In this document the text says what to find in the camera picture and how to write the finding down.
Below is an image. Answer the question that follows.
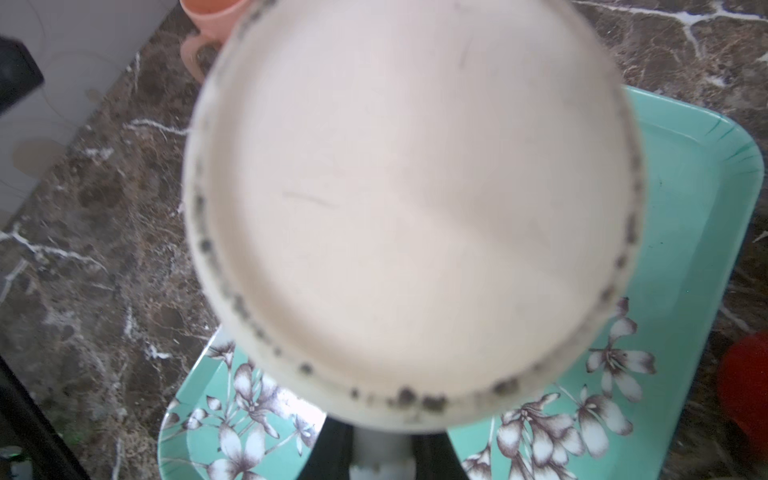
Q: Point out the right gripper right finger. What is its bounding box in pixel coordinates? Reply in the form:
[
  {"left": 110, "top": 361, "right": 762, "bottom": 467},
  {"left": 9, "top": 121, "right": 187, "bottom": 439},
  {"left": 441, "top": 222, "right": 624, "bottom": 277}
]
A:
[{"left": 411, "top": 432, "right": 468, "bottom": 480}]

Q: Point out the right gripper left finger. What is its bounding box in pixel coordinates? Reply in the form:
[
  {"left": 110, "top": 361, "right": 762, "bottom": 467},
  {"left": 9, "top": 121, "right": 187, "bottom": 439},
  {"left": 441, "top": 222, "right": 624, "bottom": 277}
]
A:
[{"left": 296, "top": 417, "right": 354, "bottom": 480}]

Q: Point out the cream beige mug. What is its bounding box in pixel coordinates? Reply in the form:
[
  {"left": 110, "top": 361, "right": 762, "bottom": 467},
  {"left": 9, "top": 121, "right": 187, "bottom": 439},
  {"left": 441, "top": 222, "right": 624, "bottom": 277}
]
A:
[{"left": 182, "top": 1, "right": 646, "bottom": 479}]

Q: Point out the red mug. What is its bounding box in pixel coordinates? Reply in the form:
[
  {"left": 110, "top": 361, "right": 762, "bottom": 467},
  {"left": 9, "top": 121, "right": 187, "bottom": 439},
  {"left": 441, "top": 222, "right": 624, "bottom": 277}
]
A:
[{"left": 717, "top": 330, "right": 767, "bottom": 460}]

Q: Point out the cream mug orange handle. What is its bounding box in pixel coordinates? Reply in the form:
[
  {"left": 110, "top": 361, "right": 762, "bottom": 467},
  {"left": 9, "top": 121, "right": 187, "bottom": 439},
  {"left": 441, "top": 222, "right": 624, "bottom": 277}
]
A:
[{"left": 179, "top": 0, "right": 252, "bottom": 83}]

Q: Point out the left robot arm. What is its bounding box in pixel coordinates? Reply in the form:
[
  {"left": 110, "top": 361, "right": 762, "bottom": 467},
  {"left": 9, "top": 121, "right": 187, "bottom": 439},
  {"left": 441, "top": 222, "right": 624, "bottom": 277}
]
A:
[{"left": 0, "top": 36, "right": 44, "bottom": 115}]

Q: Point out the mint green floral tray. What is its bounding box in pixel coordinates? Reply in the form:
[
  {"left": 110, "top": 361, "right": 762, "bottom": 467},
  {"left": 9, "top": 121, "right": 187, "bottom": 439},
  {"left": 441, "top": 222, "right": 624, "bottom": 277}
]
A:
[{"left": 158, "top": 89, "right": 763, "bottom": 479}]

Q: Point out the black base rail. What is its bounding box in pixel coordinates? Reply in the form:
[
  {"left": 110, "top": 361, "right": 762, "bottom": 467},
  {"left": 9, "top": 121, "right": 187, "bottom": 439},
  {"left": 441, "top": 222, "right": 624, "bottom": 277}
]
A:
[{"left": 1, "top": 359, "right": 89, "bottom": 479}]

